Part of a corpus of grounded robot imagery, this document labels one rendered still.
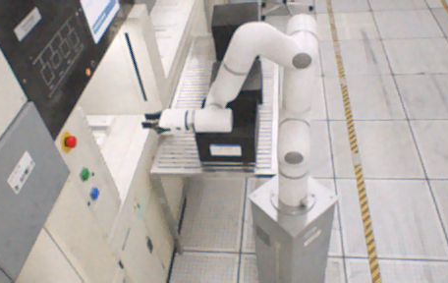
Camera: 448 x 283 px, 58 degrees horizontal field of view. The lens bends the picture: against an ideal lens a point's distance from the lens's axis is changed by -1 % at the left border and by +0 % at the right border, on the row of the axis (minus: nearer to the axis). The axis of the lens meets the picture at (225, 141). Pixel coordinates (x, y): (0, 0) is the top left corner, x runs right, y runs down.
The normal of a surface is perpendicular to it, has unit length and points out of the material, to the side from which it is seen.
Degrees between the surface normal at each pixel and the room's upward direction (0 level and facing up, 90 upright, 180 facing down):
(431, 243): 0
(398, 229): 0
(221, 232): 0
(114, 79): 90
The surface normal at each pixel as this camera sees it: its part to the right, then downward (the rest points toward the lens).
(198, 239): -0.10, -0.72
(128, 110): -0.11, 0.70
